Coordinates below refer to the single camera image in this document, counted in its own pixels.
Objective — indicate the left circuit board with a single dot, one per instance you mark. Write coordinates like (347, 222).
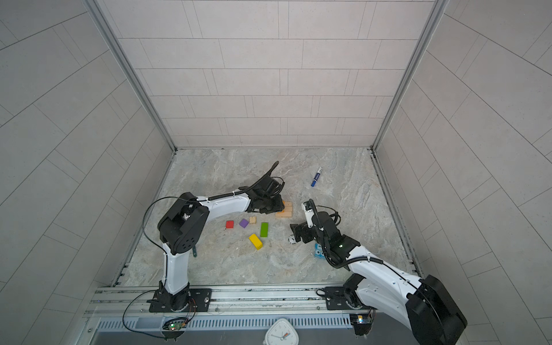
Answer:
(176, 324)

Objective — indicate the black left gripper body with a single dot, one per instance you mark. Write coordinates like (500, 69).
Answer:
(272, 205)

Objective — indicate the right circuit board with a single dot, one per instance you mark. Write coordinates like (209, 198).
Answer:
(361, 323)

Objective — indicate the blue white marker pen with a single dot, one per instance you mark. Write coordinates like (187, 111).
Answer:
(316, 177)

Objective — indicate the purple wood cube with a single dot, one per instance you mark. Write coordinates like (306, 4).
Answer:
(244, 223)

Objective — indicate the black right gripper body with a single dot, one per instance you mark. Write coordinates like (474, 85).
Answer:
(314, 235)

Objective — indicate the aluminium corner post left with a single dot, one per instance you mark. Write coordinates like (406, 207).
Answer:
(113, 43)

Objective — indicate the circuit board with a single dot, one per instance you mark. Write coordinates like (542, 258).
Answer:
(361, 323)
(176, 324)

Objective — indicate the aluminium corner post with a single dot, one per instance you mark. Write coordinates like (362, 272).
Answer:
(429, 28)
(113, 43)

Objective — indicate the blue robot toy figure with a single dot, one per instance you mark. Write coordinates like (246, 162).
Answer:
(318, 251)

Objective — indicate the white kitchen timer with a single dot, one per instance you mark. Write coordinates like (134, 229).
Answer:
(281, 332)

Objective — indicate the aluminium corner post right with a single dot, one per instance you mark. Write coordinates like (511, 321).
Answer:
(429, 28)

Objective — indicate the yellow wood block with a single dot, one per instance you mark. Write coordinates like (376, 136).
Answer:
(255, 240)

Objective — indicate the green wood block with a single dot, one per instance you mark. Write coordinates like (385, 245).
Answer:
(264, 229)

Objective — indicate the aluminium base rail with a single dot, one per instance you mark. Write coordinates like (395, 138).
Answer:
(223, 300)

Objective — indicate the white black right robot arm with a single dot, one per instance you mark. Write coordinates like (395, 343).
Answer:
(424, 305)

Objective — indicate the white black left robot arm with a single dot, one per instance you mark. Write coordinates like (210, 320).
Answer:
(182, 225)

